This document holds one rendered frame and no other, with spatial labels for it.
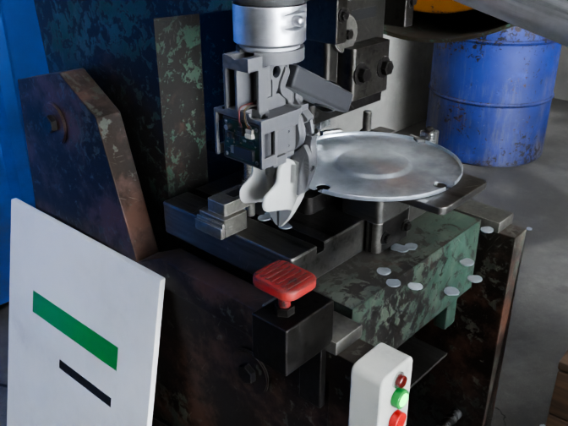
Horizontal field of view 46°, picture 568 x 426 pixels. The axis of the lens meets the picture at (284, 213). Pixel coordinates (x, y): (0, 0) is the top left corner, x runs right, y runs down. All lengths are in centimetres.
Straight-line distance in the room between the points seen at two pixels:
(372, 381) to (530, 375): 112
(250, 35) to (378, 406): 50
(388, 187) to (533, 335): 119
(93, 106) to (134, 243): 25
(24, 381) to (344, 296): 89
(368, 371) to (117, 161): 58
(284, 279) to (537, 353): 134
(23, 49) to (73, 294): 90
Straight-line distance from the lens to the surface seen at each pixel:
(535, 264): 251
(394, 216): 111
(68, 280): 141
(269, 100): 70
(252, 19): 67
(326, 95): 76
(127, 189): 121
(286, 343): 84
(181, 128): 118
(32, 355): 160
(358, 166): 108
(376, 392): 90
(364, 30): 109
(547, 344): 211
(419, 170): 110
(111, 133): 120
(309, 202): 109
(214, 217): 103
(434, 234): 120
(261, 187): 77
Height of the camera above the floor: 119
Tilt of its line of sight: 26 degrees down
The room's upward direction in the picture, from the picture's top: straight up
